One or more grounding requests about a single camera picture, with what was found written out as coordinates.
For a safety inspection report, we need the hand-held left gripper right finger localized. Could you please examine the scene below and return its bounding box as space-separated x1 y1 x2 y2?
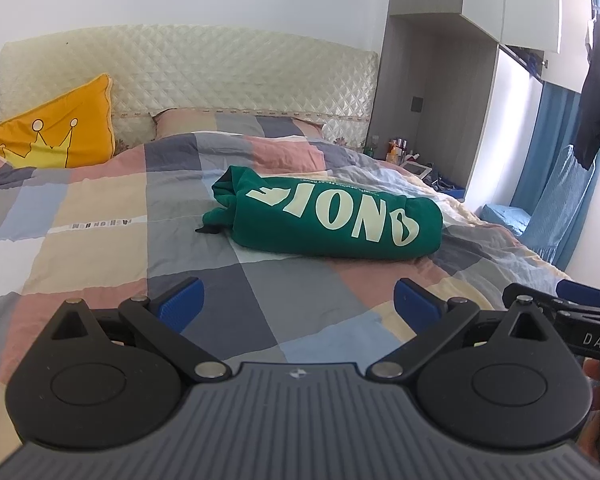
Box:
371 278 548 380

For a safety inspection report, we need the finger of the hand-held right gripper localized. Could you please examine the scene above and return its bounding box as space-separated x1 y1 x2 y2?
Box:
555 280 600 307
502 283 581 313

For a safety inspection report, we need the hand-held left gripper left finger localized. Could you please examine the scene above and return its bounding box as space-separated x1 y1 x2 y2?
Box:
50 277 231 381

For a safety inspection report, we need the green hoodie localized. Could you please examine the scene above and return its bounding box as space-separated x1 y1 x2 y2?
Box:
195 164 443 262

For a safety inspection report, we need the person's right hand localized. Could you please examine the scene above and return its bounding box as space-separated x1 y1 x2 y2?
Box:
577 359 600 461

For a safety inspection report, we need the checked patchwork blanket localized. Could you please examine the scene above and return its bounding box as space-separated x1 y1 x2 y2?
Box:
0 132 571 461

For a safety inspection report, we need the blue storage box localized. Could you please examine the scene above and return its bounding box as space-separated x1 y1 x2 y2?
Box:
432 175 466 201

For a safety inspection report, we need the blue curtain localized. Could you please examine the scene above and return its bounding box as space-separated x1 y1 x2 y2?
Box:
512 85 600 271

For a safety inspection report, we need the cluster of small bottles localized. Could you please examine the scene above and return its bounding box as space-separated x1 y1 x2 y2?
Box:
387 137 421 163

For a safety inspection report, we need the checked pillow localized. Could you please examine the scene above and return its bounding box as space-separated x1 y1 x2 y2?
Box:
152 108 327 141

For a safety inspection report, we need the orange crown pillow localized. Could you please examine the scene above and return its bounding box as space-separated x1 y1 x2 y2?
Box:
0 74 116 170

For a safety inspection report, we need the cream quilted headboard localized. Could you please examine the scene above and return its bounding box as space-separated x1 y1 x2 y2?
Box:
0 24 380 153

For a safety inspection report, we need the grey and white wardrobe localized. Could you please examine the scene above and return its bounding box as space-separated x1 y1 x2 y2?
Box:
365 0 563 201

